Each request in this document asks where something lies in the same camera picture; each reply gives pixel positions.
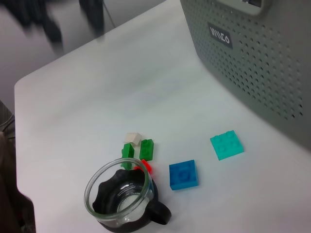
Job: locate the small red toy brick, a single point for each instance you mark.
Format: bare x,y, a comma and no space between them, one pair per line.
145,167

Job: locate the white toy brick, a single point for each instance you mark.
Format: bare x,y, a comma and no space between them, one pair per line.
132,138

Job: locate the green sloped toy brick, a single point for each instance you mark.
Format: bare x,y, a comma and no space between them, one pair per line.
147,149

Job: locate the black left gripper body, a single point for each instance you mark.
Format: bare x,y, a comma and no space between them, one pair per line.
29,9

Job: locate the green notched toy brick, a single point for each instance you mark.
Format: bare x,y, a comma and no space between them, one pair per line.
127,154

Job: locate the teal square toy brick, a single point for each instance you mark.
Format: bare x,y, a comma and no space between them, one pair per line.
226,145

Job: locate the blue square toy brick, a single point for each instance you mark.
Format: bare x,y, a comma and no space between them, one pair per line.
183,174

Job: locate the glass teacup with black sleeve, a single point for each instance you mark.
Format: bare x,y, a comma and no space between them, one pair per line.
126,201

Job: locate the grey perforated plastic storage bin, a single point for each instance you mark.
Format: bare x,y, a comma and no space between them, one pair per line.
255,72

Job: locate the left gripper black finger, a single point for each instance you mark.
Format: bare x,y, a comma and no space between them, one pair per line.
93,17
54,34

